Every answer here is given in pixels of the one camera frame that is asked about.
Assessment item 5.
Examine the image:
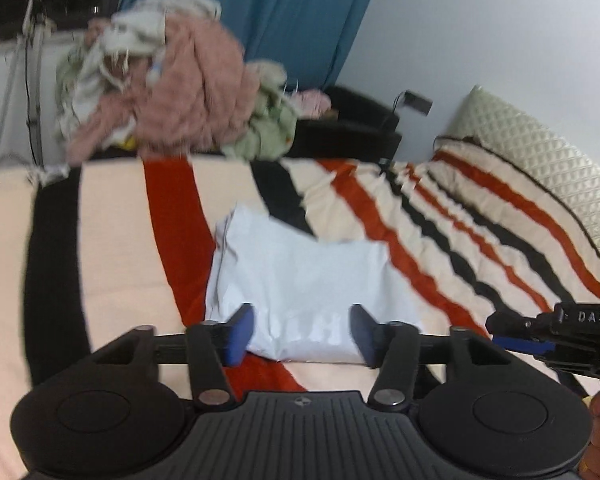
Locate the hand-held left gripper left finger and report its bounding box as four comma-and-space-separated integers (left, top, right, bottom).
92, 303, 256, 409

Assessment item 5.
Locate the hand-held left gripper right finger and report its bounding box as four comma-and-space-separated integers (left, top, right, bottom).
348, 304, 519, 411

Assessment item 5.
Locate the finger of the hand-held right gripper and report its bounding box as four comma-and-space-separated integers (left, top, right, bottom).
484, 311, 556, 356

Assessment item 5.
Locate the white garment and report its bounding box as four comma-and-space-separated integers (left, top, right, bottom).
204, 203, 424, 364

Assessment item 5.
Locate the striped blanket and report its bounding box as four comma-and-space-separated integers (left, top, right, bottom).
0, 152, 600, 480

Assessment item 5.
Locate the cream quilted pillow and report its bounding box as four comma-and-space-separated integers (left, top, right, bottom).
432, 84, 600, 282

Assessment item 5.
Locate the black armchair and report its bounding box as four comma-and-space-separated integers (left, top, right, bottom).
284, 84, 404, 164

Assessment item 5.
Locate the pale green cloth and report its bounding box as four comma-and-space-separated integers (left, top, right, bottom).
222, 59, 299, 162

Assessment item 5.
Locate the small pink cloth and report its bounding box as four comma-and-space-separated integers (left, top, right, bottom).
292, 88, 334, 119

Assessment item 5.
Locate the pink fluffy blanket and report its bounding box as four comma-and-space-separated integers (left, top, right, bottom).
67, 17, 259, 164

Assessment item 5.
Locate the wide blue curtain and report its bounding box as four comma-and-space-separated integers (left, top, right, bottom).
117, 0, 386, 94

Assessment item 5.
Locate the garment steamer stand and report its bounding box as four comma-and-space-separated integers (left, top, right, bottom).
0, 0, 49, 172

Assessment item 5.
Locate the wall socket with charger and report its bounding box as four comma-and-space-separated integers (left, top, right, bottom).
392, 89, 434, 117

